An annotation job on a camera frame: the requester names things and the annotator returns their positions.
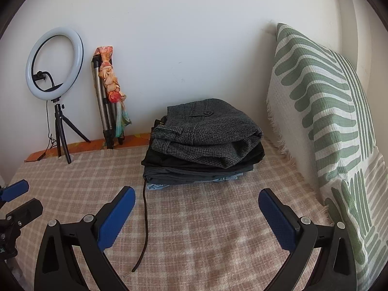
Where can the light blue folded jeans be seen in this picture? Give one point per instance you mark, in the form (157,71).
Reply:
(153,187)

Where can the black mini tripod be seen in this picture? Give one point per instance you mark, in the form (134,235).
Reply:
(59,124)

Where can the grey checked pants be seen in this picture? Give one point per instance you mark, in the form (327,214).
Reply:
(212,139)

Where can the pink plaid blanket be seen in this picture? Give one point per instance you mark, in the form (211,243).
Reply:
(197,218)

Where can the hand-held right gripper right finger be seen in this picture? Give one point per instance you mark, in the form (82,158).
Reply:
(277,218)

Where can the folded silver tripod with scarf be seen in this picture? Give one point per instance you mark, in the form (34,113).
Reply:
(110,78)

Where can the dark grey folded pants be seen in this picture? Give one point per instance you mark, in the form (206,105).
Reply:
(182,175)

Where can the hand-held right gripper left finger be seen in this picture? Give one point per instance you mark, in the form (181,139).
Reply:
(116,218)

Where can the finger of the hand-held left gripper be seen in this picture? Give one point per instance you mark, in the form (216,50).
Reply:
(27,210)
(16,189)

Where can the green and white patterned cushion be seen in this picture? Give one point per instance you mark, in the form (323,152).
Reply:
(318,97)

